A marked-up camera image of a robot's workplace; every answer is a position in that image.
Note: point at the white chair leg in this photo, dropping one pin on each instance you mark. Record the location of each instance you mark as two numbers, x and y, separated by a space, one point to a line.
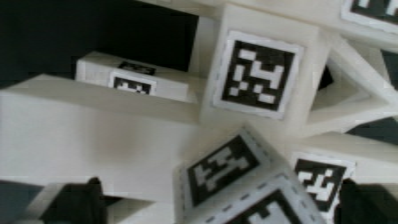
134 76

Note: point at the white tagged cube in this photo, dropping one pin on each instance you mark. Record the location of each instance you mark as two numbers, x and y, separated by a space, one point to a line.
237 187

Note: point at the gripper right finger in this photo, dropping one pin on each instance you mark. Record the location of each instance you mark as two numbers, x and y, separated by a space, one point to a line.
368 204

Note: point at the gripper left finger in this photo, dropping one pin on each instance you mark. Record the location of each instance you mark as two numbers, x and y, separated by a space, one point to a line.
81 204

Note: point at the white chair back frame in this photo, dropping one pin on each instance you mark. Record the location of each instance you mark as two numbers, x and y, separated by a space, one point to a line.
281 56

